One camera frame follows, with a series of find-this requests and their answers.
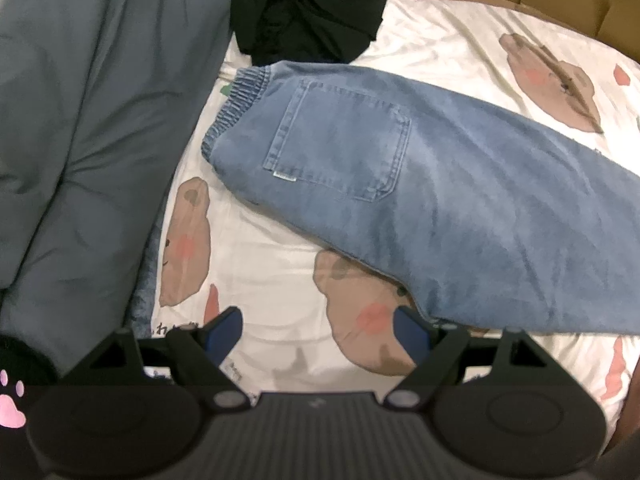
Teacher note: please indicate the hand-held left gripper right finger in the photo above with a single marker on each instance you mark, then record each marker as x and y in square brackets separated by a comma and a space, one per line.
[410, 330]

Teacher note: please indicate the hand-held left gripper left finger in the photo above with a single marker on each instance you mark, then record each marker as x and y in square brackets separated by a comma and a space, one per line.
[225, 330]

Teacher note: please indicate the blue denim jeans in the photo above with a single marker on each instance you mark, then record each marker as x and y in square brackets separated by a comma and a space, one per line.
[450, 200]

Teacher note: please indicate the printed cream bed sheet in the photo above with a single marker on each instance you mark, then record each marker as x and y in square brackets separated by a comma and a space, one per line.
[270, 270]

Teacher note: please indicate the black paw-print cloth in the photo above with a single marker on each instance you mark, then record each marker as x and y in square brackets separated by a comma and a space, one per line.
[20, 375]

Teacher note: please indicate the grey quilt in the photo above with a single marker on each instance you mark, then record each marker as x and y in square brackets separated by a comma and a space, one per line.
[100, 135]

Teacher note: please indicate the black garment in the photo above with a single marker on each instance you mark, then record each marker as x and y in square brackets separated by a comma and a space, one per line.
[310, 15]

